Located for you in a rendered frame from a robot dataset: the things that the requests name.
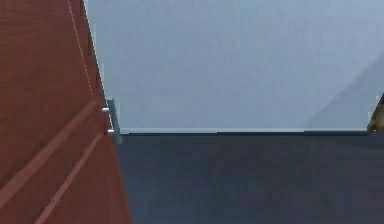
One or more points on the brown wooden furniture piece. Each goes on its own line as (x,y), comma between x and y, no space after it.
(378,118)

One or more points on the red-brown wooden door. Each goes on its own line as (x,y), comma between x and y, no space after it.
(50,116)

